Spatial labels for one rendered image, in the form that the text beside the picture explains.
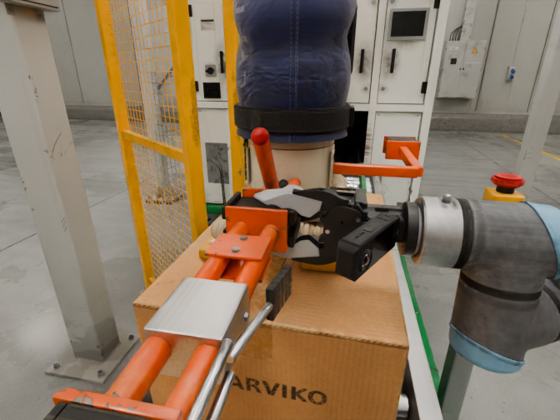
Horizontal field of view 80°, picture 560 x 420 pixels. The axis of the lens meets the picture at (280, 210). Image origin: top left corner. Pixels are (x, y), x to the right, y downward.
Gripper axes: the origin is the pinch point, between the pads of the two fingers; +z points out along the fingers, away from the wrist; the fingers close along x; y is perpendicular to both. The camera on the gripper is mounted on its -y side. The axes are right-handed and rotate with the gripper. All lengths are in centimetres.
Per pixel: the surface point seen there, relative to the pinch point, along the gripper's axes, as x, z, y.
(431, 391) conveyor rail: -49, -34, 21
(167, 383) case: -28.9, 15.5, -4.2
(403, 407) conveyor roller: -54, -29, 20
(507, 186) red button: -6, -49, 45
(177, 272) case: -13.2, 16.7, 5.2
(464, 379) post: -68, -52, 44
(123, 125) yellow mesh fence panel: -6, 100, 112
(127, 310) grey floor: -109, 107, 97
